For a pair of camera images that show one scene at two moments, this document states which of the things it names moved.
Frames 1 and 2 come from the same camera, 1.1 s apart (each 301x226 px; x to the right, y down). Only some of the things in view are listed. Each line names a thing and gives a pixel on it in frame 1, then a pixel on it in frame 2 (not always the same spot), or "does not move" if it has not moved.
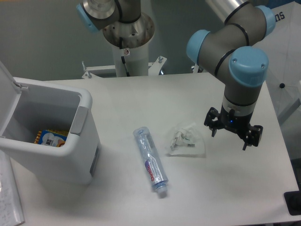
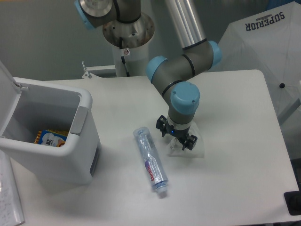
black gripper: x=240 y=124 to x=161 y=124
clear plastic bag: x=186 y=140 does not move
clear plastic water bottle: x=158 y=177 does not move
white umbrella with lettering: x=282 y=46 does not move
